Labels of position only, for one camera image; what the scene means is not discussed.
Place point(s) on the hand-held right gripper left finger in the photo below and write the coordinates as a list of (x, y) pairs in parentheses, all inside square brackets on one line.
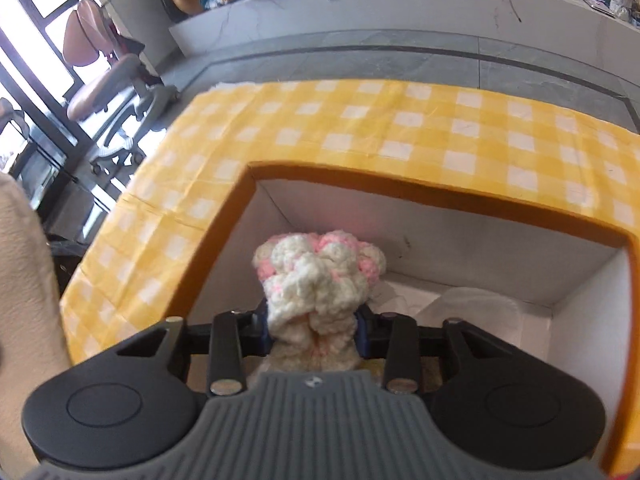
[(262, 335)]

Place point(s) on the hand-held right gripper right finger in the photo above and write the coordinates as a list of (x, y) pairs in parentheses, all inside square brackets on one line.
[(362, 340)]

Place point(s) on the white pink knitted scarf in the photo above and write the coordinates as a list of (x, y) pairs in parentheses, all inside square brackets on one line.
[(315, 280)]

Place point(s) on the orange cardboard box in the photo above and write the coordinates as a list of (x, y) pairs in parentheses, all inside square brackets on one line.
[(450, 240)]

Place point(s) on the yellow checked tablecloth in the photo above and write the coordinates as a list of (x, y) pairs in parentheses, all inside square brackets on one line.
[(400, 130)]

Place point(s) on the cream fleece cloth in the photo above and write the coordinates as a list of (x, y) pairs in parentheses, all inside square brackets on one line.
[(27, 310)]

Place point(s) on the pink desk chair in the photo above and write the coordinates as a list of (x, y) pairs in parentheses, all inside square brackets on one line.
[(105, 85)]

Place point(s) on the white marble television console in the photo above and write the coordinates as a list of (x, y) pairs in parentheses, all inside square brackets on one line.
[(400, 10)]

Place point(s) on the window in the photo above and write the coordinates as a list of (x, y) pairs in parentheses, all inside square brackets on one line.
[(35, 35)]

